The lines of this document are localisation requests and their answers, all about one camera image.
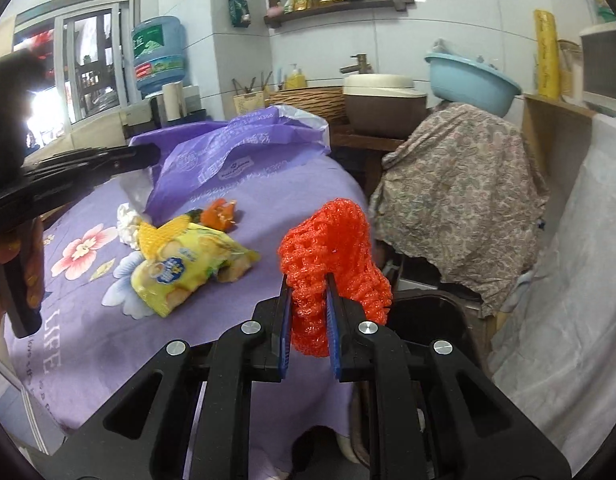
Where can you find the red foam fruit net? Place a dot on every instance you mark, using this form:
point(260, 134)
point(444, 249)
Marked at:
point(333, 245)

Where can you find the person's left hand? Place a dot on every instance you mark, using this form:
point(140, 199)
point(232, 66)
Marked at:
point(35, 265)

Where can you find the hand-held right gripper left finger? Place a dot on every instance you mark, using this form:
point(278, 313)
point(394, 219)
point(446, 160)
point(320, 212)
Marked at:
point(285, 332)

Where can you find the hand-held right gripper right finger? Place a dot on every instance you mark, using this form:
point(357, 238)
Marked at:
point(333, 332)

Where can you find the yellow snack bag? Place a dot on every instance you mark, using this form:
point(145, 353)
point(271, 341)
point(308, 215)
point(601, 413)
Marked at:
point(188, 272)

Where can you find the white paper roll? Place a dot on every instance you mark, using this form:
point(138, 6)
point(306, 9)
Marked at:
point(172, 101)

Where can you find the light wooden cabinet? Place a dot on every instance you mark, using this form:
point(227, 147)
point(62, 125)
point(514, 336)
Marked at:
point(543, 130)

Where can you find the green packet on wall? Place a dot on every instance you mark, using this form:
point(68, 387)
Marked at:
point(239, 9)

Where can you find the dark brown trash bin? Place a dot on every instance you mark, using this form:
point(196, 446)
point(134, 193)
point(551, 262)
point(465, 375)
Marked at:
point(438, 320)

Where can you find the bronze faucet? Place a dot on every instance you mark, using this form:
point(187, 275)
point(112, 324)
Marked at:
point(360, 62)

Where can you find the blue water jug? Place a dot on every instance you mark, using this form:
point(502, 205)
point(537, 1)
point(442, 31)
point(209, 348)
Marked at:
point(158, 55)

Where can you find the white cloth cover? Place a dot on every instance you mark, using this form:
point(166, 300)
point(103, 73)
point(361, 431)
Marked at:
point(563, 285)

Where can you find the small purple teapot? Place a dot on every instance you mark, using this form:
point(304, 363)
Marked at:
point(274, 10)

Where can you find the white crumpled tissue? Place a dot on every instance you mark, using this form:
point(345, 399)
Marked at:
point(128, 225)

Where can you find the purple floral tablecloth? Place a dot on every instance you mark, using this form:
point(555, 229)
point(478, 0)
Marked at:
point(113, 350)

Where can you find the yellow soap pump bottle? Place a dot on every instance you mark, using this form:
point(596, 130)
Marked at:
point(296, 80)

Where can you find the yellow foam fruit net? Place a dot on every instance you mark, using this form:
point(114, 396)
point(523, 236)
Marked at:
point(160, 237)

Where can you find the white microwave oven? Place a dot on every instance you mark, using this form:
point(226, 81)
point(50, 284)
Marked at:
point(600, 60)

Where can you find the orange fruit peel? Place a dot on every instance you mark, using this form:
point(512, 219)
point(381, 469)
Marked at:
point(219, 214)

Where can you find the yellow cling film roll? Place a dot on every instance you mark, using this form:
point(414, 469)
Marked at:
point(546, 55)

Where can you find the grey water dispenser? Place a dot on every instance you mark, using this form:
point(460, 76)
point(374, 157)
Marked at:
point(138, 117)

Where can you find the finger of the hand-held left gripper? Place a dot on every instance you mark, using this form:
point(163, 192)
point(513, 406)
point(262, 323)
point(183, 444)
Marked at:
point(118, 156)
point(53, 195)

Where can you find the light blue plastic basin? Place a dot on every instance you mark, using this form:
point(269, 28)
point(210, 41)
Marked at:
point(468, 86)

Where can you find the purple plastic bag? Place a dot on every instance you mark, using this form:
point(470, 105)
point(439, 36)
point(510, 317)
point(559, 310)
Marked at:
point(228, 160)

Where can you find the beige chopstick holder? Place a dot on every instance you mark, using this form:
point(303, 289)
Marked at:
point(248, 104)

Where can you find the clear glass jar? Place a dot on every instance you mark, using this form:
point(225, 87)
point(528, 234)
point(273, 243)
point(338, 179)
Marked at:
point(569, 70)

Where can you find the dark wooden counter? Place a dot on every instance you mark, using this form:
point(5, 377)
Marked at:
point(358, 142)

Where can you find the brown and white pot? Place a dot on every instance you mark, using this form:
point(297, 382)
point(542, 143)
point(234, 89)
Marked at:
point(383, 107)

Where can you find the paisley patterned cloth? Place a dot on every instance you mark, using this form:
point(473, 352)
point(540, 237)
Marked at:
point(453, 195)

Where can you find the woven wicker basket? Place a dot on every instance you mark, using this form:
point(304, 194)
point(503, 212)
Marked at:
point(308, 105)

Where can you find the sliding glass window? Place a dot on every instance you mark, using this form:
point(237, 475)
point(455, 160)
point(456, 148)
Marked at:
point(83, 60)

